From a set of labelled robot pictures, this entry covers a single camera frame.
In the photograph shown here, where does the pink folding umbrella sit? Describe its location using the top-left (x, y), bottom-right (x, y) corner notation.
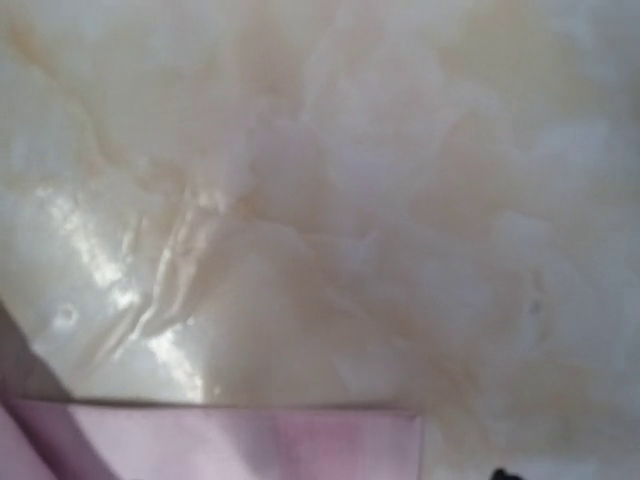
top-left (1, 314), bottom-right (422, 479)

